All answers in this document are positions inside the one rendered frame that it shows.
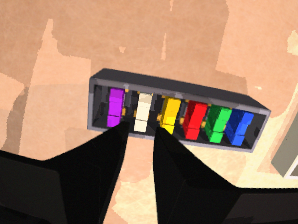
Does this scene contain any dark grey fuse block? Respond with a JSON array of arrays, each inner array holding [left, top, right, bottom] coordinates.
[[88, 68, 271, 153]]

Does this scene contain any yellow fuse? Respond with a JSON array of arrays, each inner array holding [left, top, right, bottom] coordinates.
[[160, 96, 181, 135]]

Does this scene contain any beige rectangular tray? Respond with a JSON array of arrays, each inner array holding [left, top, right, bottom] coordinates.
[[270, 112, 298, 180]]

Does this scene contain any purple fuse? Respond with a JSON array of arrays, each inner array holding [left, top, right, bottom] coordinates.
[[108, 87, 125, 127]]

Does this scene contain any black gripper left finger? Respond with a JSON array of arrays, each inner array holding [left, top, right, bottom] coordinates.
[[0, 121, 130, 224]]

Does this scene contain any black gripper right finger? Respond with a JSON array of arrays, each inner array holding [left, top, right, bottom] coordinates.
[[153, 127, 298, 224]]

